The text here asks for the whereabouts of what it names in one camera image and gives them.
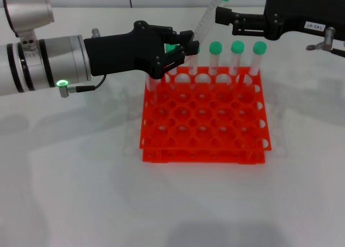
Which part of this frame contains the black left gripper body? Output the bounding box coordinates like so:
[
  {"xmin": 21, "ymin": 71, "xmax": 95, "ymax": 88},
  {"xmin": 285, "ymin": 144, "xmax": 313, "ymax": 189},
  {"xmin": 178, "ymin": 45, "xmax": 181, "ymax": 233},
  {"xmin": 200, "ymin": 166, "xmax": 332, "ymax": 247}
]
[{"xmin": 83, "ymin": 20, "xmax": 167, "ymax": 80}]

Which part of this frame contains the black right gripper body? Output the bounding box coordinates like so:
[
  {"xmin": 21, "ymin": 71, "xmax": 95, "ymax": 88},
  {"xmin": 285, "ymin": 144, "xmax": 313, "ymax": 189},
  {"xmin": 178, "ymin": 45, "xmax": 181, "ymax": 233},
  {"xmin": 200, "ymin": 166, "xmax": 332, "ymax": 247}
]
[{"xmin": 265, "ymin": 0, "xmax": 345, "ymax": 41}]

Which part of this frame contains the orange test tube rack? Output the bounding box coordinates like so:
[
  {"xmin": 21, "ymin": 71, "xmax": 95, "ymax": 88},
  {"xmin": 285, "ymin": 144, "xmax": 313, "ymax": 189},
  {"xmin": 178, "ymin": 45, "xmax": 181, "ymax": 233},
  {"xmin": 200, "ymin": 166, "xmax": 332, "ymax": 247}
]
[{"xmin": 139, "ymin": 66, "xmax": 272, "ymax": 164}]

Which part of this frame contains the right arm connector cable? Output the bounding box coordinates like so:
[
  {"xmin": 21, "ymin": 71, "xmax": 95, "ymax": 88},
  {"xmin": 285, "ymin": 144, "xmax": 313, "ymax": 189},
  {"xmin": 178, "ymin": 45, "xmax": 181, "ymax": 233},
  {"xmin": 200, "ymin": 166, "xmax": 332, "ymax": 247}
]
[{"xmin": 305, "ymin": 26, "xmax": 345, "ymax": 57}]

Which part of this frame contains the arm connector cable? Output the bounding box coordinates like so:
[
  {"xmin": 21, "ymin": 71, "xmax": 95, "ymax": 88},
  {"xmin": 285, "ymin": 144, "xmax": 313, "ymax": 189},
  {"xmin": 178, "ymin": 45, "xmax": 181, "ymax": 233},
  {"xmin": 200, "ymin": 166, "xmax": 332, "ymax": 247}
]
[
  {"xmin": 305, "ymin": 26, "xmax": 345, "ymax": 57},
  {"xmin": 59, "ymin": 75, "xmax": 107, "ymax": 98}
]

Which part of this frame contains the left arm connector cable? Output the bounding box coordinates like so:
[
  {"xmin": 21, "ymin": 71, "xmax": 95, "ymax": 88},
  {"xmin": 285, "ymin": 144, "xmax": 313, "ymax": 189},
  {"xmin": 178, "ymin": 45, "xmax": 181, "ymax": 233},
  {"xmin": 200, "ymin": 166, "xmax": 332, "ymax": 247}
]
[{"xmin": 59, "ymin": 75, "xmax": 107, "ymax": 98}]

